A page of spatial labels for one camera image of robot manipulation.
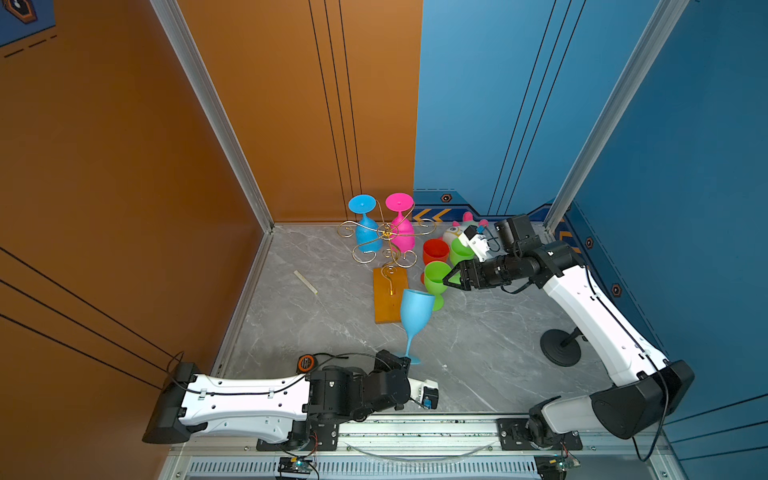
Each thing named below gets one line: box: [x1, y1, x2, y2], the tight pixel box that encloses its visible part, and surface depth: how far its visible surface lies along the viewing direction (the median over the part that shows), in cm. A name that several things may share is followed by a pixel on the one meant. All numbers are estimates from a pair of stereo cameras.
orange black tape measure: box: [296, 352, 349, 374], surface depth 84 cm
